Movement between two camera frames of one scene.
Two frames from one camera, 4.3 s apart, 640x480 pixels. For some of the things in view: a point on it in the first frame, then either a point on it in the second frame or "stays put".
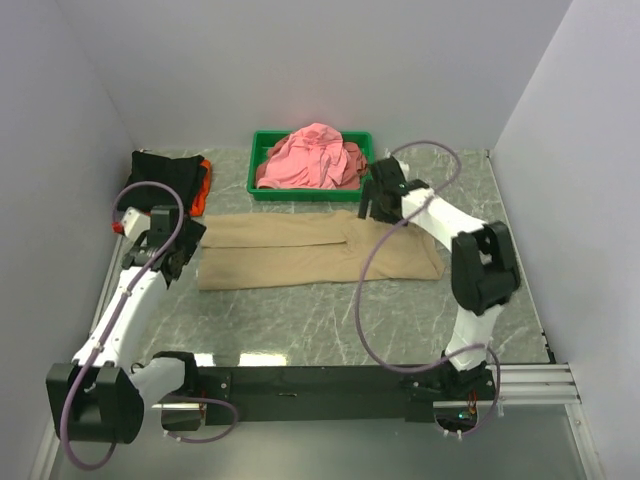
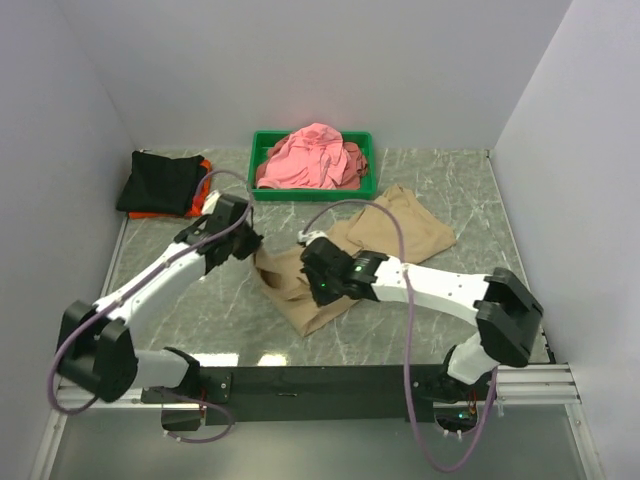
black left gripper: (191, 238) → (253, 242)
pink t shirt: (314, 155) stays put
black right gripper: (371, 193) → (322, 298)
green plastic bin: (263, 138) stays put
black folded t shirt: (183, 172) stays put
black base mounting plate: (334, 393) stays put
